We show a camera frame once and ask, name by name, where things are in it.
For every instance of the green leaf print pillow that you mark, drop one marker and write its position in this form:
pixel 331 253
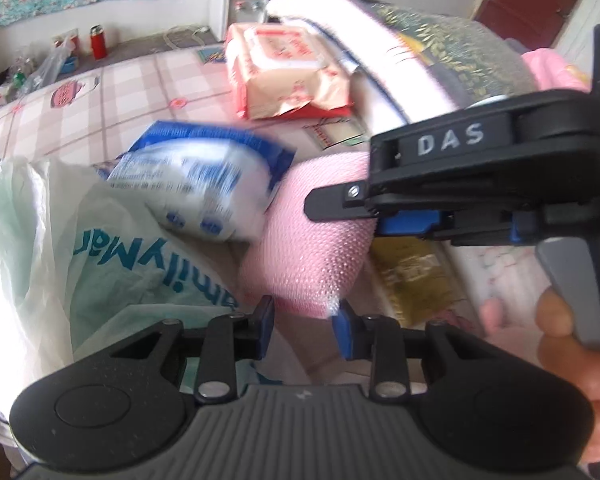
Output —
pixel 455 55

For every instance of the pink wet wipes pack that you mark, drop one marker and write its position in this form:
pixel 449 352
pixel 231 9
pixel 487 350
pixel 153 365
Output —
pixel 280 75

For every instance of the white water dispenser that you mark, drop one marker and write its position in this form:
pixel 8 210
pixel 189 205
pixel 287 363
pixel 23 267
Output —
pixel 230 0

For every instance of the white plastic shopping bag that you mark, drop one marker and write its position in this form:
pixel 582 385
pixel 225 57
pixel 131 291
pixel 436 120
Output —
pixel 40 260

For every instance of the blue and white soft packet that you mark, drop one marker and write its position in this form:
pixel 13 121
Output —
pixel 190 180

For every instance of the red lighter can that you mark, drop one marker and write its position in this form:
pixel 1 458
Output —
pixel 98 42

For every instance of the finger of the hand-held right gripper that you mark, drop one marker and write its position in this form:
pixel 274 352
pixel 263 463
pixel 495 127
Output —
pixel 330 202

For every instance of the clear plastic bags pile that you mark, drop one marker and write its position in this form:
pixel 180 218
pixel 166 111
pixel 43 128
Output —
pixel 45 70

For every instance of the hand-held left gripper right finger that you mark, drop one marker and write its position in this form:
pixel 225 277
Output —
pixel 342 330

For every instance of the grey bedsheet with yellow prints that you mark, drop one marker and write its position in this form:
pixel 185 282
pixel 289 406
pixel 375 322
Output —
pixel 480 92

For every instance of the gold foil packet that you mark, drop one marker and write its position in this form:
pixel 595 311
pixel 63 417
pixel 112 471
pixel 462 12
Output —
pixel 410 280

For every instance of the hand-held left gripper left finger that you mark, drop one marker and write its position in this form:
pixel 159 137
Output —
pixel 266 320

